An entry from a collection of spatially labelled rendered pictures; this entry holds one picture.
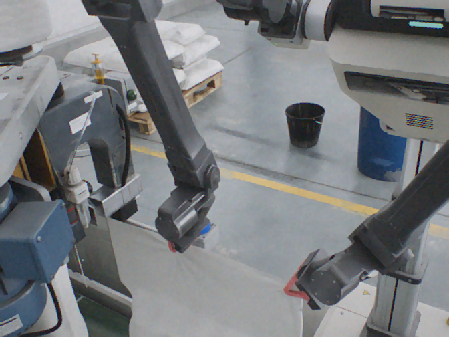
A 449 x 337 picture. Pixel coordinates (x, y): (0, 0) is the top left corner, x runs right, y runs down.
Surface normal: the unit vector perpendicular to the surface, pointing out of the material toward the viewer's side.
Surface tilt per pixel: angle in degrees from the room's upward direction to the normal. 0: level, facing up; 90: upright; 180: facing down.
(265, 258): 0
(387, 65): 40
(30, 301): 91
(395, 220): 102
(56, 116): 90
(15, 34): 91
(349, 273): 29
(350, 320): 0
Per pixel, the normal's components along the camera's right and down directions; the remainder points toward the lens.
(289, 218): -0.06, -0.86
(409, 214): -0.80, 0.50
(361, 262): 0.41, -0.66
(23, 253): -0.14, 0.52
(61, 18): 0.84, 0.23
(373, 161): -0.74, 0.42
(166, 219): -0.53, 0.47
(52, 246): 0.99, 0.01
